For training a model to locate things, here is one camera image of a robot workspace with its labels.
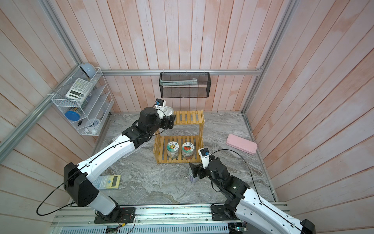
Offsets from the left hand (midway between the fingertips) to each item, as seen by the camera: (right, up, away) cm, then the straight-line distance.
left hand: (167, 115), depth 78 cm
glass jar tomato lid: (+11, -21, +8) cm, 25 cm away
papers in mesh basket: (+15, +22, +11) cm, 29 cm away
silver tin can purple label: (+13, -34, +2) cm, 36 cm away
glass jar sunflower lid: (+2, -20, +8) cm, 22 cm away
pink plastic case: (+50, -18, +23) cm, 58 cm away
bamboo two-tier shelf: (+15, -1, +2) cm, 15 cm away
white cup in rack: (-45, -5, +6) cm, 46 cm away
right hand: (+16, -23, -2) cm, 28 cm away
